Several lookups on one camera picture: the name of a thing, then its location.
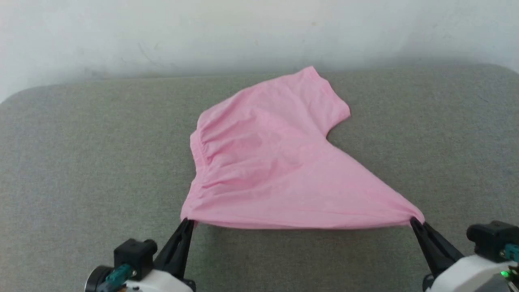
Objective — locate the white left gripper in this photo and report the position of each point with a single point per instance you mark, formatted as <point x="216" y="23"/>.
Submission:
<point x="162" y="282"/>

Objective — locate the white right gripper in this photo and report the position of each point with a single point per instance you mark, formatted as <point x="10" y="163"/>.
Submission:
<point x="466" y="273"/>

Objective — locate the pink shorts with elastic waistband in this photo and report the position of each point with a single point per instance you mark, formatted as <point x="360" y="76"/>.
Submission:
<point x="267" y="162"/>

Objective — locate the grey fabric sofa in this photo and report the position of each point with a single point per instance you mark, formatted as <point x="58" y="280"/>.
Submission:
<point x="81" y="162"/>

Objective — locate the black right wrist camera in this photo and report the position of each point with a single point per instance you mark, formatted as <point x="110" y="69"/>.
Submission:
<point x="488" y="239"/>

